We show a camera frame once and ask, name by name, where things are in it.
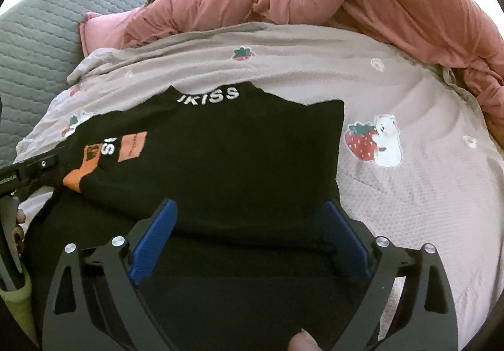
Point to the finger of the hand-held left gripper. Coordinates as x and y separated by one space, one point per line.
41 170

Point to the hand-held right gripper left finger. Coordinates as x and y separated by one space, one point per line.
155 241

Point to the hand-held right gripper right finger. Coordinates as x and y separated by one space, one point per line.
346 244

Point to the black sweater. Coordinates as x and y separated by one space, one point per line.
216 158

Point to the person's left hand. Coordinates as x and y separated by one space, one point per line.
19 235

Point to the person's right hand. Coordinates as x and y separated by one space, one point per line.
303 341

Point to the strawberry bear printed blanket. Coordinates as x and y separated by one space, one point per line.
393 217

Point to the pink frilled pillow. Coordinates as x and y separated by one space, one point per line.
102 32

